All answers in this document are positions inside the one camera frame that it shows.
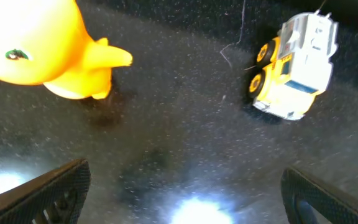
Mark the grey and yellow toy truck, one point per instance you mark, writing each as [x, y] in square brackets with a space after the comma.
[300, 71]

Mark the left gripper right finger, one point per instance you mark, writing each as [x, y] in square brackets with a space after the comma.
[322, 202]

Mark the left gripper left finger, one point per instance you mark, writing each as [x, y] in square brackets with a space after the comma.
[42, 199]

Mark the yellow rubber duck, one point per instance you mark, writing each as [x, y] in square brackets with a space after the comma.
[42, 40]

